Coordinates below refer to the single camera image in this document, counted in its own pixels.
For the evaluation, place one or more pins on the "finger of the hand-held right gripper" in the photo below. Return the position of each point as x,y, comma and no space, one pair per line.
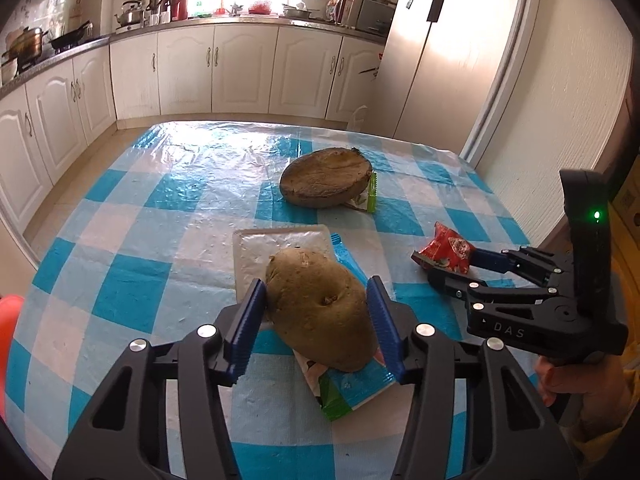
450,287
490,260

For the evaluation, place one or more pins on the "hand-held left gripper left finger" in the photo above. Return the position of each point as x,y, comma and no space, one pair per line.
245,330

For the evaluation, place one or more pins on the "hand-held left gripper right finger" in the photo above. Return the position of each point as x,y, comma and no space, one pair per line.
385,325

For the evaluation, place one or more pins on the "red snack wrapper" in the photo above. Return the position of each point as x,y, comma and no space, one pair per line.
450,250

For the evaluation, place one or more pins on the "brown potato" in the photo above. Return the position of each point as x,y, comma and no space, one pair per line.
320,310

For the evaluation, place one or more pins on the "small silver foil packet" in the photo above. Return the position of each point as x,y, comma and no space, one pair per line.
260,255

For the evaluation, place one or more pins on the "green cartoon snack wrapper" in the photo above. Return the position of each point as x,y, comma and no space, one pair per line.
332,400

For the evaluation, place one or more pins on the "small green wrapper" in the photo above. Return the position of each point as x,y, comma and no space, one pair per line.
372,195

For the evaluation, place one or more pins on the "brown halved root vegetable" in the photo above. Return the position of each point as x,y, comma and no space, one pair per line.
325,175

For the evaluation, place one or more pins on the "red plastic bin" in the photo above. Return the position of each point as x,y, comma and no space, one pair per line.
10,350

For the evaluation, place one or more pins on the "person's right forearm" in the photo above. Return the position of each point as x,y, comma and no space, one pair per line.
605,427

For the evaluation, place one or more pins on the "person's right hand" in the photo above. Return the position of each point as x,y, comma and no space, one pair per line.
595,385

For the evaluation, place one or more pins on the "blue white checked tablecloth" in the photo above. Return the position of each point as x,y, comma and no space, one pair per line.
175,220

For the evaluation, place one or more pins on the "white refrigerator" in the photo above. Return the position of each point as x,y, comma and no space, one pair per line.
450,50

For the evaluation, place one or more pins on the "white kitchen base cabinets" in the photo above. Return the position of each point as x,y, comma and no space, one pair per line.
185,70

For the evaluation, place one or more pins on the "silver microwave oven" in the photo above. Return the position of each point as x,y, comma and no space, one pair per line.
370,15

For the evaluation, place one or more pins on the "grey kitchen countertop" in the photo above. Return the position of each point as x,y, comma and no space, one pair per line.
75,52

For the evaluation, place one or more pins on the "red basket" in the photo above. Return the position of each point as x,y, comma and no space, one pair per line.
262,4

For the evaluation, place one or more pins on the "red thermos flask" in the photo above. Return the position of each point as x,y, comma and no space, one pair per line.
179,2

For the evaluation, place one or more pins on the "steel kettle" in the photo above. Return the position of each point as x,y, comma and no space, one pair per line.
130,14

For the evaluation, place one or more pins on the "black wok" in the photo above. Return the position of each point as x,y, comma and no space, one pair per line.
70,40

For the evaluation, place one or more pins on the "copper pot with lid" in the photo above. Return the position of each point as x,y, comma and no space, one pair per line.
25,42

